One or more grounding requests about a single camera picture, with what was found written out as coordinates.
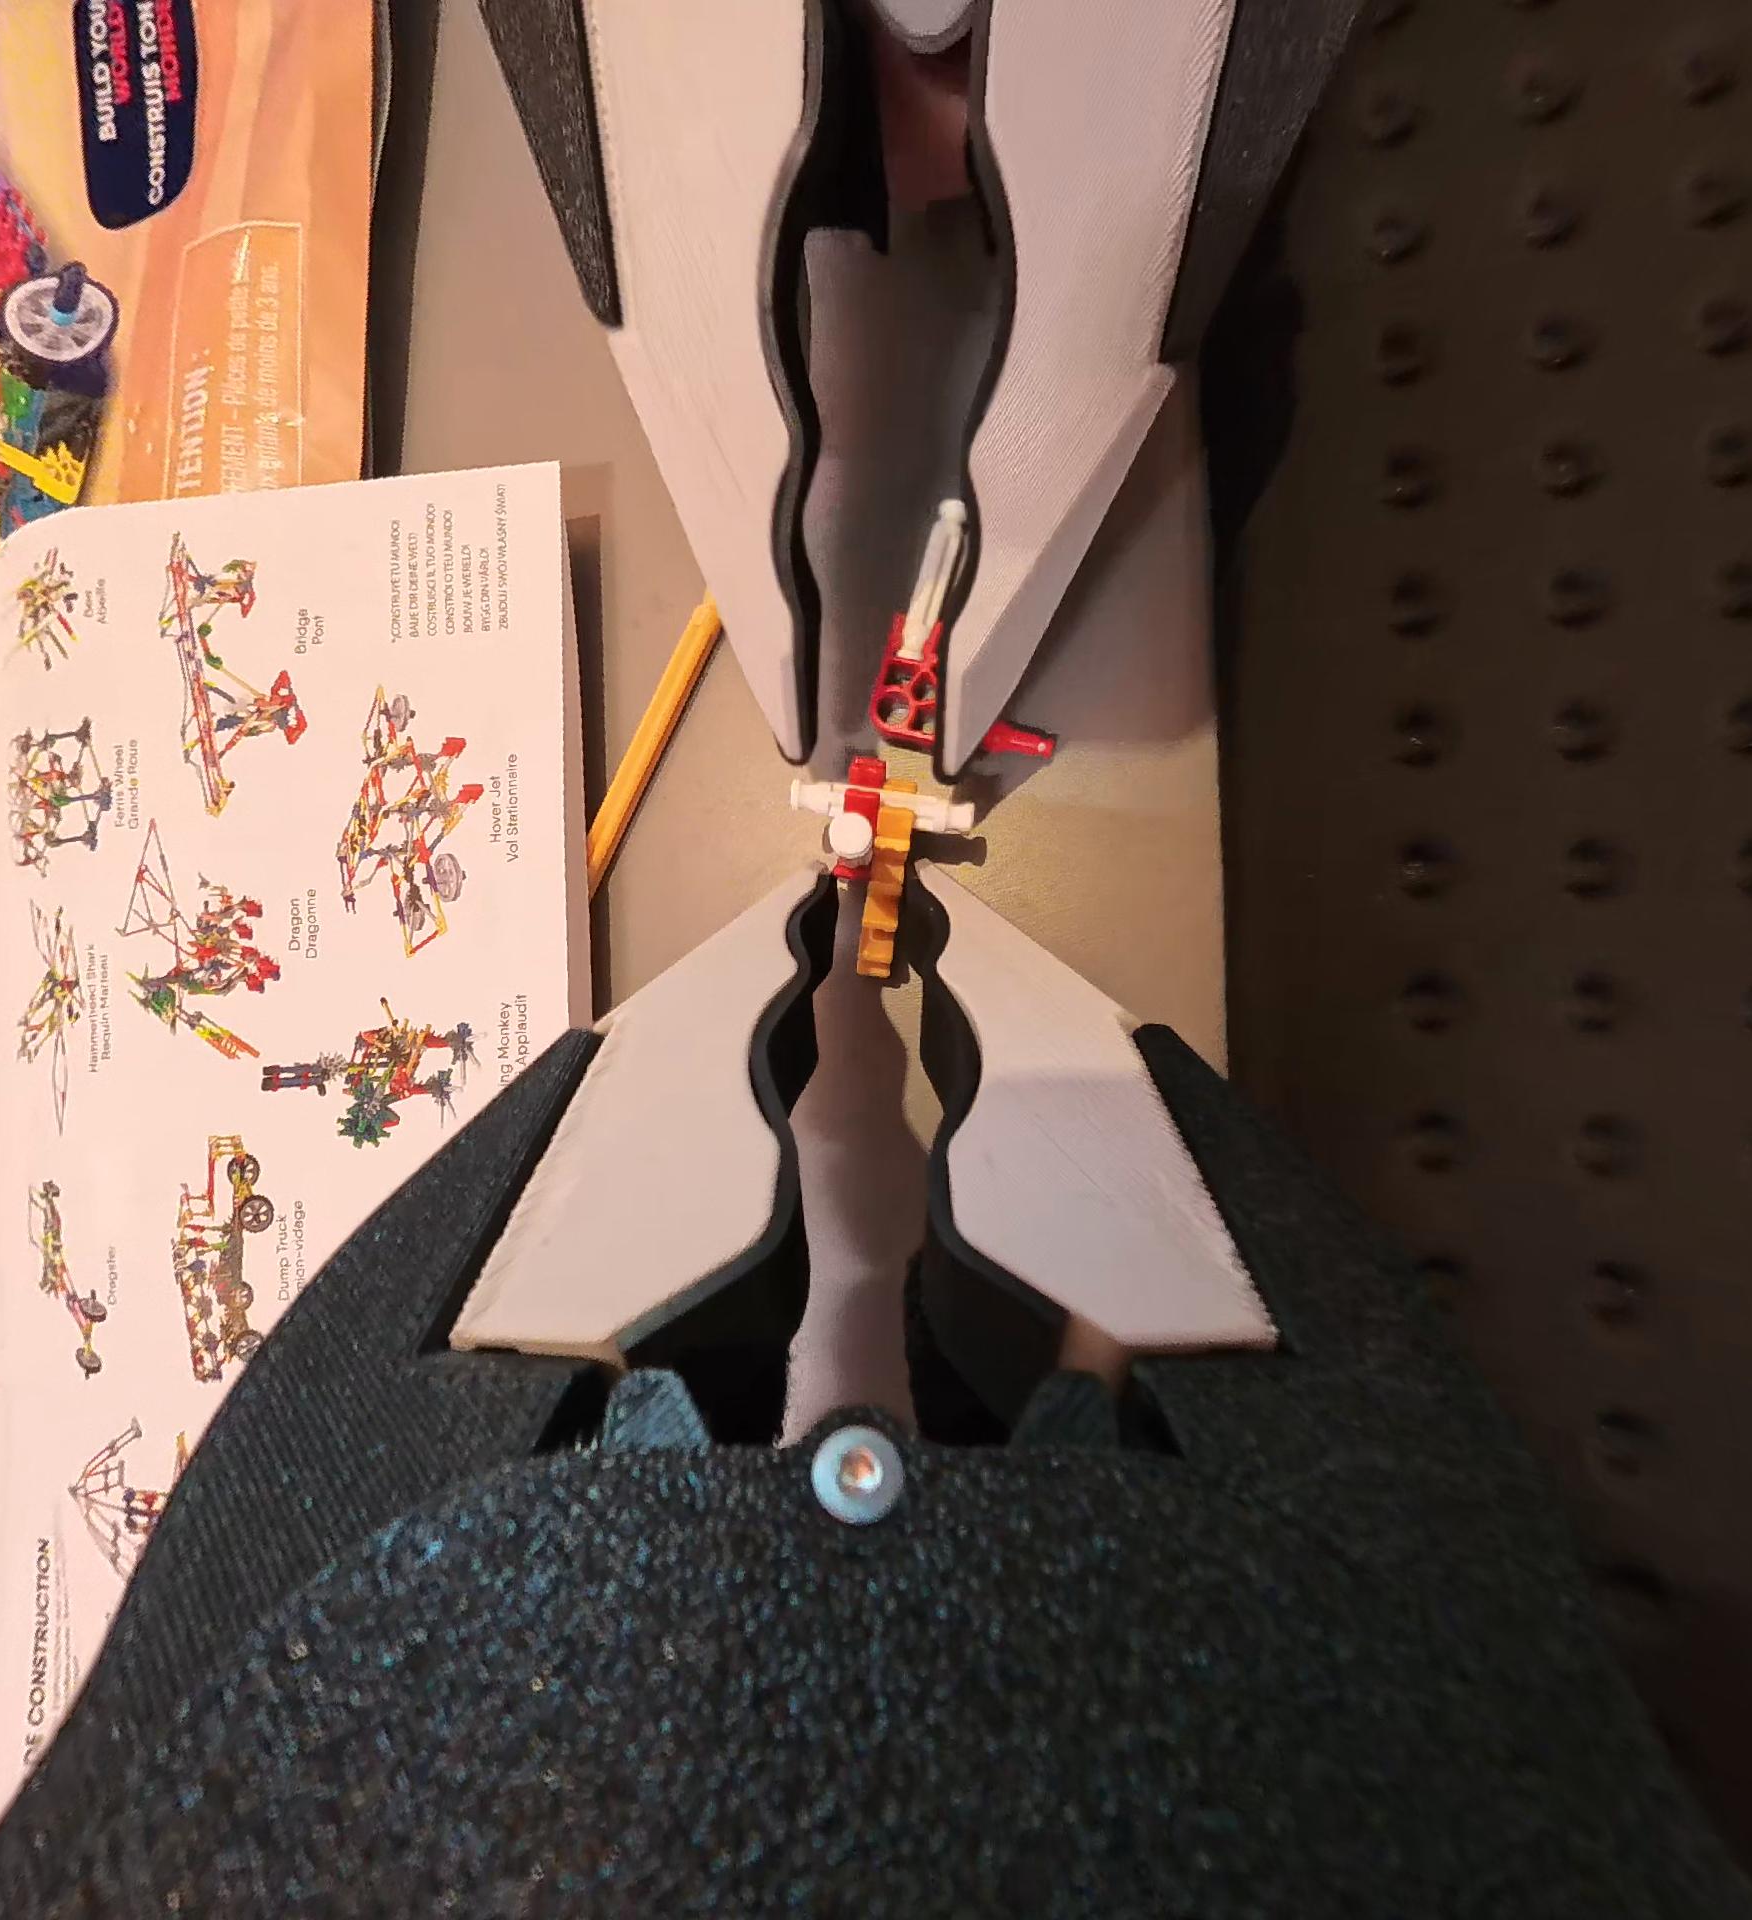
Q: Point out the orange printed toy box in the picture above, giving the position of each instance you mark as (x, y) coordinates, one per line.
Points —
(277, 301)

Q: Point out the red yellow connector assembly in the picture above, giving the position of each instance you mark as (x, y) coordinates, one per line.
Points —
(884, 915)

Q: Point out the black dotted mat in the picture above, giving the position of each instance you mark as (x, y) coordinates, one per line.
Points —
(1537, 900)

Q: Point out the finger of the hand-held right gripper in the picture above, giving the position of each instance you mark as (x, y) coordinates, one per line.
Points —
(682, 224)
(1101, 224)

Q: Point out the white printed instruction booklet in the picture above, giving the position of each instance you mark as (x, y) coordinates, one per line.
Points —
(365, 721)

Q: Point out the yellow toy rod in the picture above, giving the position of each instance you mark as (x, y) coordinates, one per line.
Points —
(652, 734)

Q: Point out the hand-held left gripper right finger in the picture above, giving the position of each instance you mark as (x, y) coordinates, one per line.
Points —
(1086, 1185)

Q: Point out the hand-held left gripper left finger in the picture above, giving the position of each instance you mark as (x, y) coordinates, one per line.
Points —
(635, 1185)

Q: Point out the person's right hand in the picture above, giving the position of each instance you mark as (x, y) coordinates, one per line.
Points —
(928, 135)

